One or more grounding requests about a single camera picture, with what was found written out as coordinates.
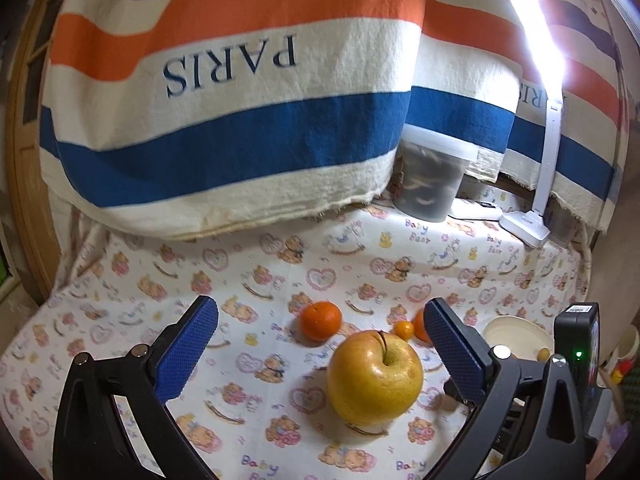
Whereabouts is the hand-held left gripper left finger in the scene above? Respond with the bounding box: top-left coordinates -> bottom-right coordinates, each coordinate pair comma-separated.
52,295 -> 220,480

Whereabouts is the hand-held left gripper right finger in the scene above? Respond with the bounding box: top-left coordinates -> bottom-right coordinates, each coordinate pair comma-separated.
423,297 -> 587,480

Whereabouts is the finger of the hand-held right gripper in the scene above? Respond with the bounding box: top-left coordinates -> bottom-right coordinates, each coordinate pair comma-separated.
443,379 -> 476,407

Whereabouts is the orange mandarin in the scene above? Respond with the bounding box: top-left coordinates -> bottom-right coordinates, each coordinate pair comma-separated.
300,300 -> 343,343
411,308 -> 434,345

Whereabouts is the cream round plate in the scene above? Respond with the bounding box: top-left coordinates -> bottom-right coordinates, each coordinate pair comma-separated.
482,315 -> 555,362

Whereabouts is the yellow apple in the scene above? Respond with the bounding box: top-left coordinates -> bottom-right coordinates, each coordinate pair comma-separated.
326,330 -> 424,427

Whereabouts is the bear print table cloth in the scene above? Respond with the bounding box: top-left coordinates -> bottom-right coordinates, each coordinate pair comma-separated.
0,180 -> 623,480

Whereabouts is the small clear plastic container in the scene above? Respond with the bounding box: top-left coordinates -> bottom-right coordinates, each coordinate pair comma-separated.
547,194 -> 582,249

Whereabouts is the white flat device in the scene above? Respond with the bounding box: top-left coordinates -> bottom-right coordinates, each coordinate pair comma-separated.
446,199 -> 502,222

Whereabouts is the clear lidded plastic container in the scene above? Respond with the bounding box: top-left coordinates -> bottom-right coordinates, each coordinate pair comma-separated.
391,124 -> 479,224

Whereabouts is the white desk lamp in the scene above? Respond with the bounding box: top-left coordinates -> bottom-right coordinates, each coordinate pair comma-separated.
505,0 -> 569,249

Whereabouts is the striped blanket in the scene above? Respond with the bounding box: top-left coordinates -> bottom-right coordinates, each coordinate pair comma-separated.
37,0 -> 632,242

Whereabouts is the wooden glass-pane door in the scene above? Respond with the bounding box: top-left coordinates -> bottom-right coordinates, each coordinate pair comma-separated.
7,0 -> 66,308

